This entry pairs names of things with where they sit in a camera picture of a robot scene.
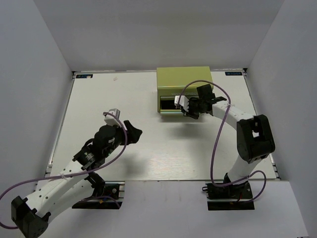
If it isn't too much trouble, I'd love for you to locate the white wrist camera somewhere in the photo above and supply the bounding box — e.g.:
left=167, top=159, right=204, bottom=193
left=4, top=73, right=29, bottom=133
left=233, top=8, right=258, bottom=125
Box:
left=174, top=95, right=189, bottom=112
left=103, top=109, right=121, bottom=127

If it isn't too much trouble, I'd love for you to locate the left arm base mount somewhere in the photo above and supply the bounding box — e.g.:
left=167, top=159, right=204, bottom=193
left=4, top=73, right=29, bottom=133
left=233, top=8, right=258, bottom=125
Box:
left=72, top=182, right=125, bottom=210

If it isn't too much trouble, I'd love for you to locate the corner label sticker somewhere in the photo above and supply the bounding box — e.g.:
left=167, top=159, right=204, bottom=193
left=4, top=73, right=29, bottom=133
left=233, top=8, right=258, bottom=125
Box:
left=225, top=71, right=243, bottom=76
left=76, top=74, right=93, bottom=79

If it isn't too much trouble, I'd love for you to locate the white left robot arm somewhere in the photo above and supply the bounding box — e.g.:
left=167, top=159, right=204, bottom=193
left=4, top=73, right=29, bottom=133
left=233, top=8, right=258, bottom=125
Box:
left=11, top=120, right=143, bottom=238

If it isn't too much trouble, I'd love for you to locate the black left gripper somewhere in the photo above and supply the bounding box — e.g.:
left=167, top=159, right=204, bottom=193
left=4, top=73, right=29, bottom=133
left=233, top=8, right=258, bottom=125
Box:
left=104, top=120, right=143, bottom=157

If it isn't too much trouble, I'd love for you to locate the green metal tool chest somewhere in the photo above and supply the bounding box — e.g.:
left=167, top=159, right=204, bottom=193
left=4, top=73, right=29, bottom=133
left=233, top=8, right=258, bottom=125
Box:
left=157, top=66, right=212, bottom=115

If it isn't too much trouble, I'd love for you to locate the right corner label sticker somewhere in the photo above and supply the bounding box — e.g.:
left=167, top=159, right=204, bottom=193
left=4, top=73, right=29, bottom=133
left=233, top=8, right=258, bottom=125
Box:
left=225, top=71, right=243, bottom=76

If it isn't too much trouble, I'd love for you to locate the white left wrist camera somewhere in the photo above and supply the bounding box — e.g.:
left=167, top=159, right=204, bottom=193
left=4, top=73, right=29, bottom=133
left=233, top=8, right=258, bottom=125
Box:
left=103, top=109, right=121, bottom=127

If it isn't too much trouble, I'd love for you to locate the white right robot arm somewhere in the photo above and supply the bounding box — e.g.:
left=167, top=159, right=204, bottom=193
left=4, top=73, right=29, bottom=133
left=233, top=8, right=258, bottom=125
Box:
left=174, top=80, right=275, bottom=198

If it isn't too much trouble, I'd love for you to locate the left corner label sticker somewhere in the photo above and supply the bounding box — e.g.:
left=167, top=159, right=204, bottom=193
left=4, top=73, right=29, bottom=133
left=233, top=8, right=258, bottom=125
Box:
left=76, top=74, right=93, bottom=79

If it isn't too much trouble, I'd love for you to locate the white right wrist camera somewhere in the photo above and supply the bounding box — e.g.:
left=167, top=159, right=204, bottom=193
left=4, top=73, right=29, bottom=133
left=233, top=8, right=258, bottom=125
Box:
left=174, top=95, right=189, bottom=112

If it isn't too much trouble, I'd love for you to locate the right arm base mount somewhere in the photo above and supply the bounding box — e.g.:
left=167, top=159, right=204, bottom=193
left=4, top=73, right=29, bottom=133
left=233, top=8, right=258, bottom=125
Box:
left=202, top=182, right=255, bottom=211

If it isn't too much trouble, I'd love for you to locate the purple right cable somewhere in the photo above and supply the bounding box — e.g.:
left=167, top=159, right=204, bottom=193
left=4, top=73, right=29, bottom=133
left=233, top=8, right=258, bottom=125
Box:
left=179, top=79, right=267, bottom=204

